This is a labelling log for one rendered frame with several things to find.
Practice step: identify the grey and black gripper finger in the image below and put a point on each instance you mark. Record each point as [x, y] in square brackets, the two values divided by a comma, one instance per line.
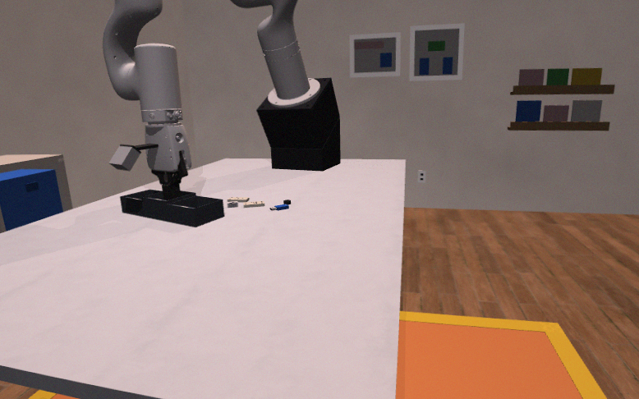
[173, 188]
[163, 180]

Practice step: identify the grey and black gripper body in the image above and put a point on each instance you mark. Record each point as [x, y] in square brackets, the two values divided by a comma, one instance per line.
[171, 138]

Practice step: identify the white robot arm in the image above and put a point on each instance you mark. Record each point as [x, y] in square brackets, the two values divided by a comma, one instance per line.
[149, 72]

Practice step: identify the blue usb stick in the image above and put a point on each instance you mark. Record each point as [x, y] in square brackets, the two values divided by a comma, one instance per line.
[280, 207]

